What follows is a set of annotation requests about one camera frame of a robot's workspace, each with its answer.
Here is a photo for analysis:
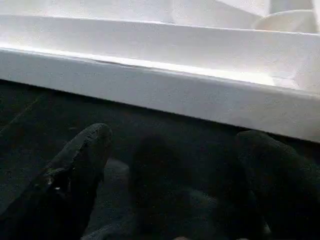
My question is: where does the black table mat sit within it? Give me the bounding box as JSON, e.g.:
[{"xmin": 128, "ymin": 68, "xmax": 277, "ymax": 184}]
[{"xmin": 0, "ymin": 78, "xmax": 320, "ymax": 240}]

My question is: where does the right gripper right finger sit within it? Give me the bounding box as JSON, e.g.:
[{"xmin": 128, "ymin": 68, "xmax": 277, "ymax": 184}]
[{"xmin": 234, "ymin": 129, "xmax": 320, "ymax": 240}]

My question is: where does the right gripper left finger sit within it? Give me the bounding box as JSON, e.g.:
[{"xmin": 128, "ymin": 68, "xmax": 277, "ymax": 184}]
[{"xmin": 0, "ymin": 122, "xmax": 114, "ymax": 240}]

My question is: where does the white plastic table top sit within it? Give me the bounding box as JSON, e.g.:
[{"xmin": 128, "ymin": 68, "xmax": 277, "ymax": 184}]
[{"xmin": 0, "ymin": 0, "xmax": 320, "ymax": 143}]

